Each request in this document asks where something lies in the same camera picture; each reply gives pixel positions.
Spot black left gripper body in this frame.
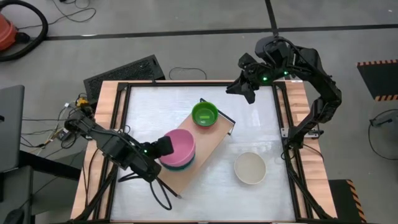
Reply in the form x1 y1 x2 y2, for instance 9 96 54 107
152 136 174 159

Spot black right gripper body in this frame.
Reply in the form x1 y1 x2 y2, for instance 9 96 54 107
238 52 273 91

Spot large pink matte bowl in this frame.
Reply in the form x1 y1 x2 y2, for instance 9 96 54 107
159 129 197 167

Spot large teal matte bowl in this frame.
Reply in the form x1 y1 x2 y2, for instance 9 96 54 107
161 155 196 172

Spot green translucent plastic bowl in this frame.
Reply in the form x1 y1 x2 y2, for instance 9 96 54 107
191 101 220 128

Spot large white matte bowl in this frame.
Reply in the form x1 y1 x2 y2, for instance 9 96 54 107
233 151 267 185

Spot wooden shelf with black legs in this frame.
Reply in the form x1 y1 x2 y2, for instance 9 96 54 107
157 98 236 199

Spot black perforated panel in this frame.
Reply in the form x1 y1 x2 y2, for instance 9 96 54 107
83 55 166 105

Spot black power brick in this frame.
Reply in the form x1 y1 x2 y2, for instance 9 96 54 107
58 127 74 141

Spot black hazard-striped mat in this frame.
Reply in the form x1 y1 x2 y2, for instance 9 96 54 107
356 58 398 102
328 179 368 224

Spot grey floor device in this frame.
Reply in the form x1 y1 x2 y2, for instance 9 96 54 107
369 110 398 128

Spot dark grey desk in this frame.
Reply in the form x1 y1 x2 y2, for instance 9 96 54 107
0 151 81 224

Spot black computer mouse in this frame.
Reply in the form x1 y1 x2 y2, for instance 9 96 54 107
2 208 25 224

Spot orange vacuum cleaner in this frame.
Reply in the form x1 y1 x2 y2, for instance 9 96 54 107
0 12 18 52

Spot black aluminium table frame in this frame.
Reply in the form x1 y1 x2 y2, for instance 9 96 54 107
73 80 338 223

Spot black floor cable loop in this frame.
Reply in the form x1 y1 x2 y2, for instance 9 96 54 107
169 67 208 81

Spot black cable bundle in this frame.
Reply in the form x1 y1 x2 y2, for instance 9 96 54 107
20 93 94 150

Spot thin black floor cable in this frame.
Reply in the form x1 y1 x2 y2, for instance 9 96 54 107
18 0 96 30

